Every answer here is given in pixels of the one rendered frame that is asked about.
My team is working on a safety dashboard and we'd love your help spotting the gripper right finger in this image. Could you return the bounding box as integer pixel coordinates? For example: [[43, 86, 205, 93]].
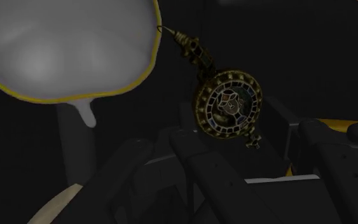
[[260, 96, 358, 224]]

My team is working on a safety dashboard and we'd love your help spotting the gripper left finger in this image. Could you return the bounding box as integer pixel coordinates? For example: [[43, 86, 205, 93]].
[[53, 99, 254, 224]]

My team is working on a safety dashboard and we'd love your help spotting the yellow object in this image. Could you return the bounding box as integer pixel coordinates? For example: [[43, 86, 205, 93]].
[[285, 118, 358, 178]]

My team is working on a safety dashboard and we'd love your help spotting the beige curved object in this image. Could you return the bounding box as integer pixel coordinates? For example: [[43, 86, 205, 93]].
[[26, 183, 84, 224]]

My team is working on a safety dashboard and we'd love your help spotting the ornate round gold pendant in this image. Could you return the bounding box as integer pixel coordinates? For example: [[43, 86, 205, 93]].
[[156, 25, 264, 150]]

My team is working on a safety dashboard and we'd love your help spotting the white bowl with yellow rim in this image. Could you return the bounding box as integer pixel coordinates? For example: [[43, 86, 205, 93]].
[[0, 0, 163, 129]]

